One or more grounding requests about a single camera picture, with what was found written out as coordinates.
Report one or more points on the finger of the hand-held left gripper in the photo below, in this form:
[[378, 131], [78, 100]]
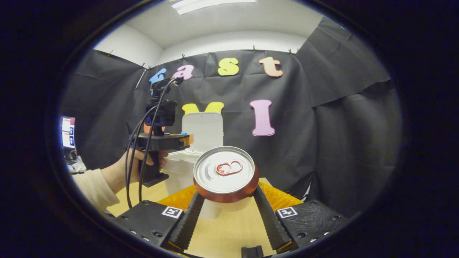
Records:
[[185, 141]]

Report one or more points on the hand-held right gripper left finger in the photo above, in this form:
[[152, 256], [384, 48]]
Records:
[[190, 222]]

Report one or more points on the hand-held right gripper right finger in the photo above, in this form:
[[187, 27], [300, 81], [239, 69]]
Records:
[[269, 222]]

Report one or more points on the white desktop garbage bin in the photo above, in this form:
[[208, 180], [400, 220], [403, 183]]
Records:
[[202, 130]]

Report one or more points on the red pop can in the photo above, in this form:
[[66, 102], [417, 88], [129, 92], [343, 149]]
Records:
[[224, 172]]

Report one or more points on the wooden desktop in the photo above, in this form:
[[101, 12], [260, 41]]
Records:
[[222, 233]]

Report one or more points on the computer monitor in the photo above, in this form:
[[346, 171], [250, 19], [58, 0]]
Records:
[[68, 132]]

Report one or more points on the ceiling light panel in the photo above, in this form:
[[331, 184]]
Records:
[[211, 4]]

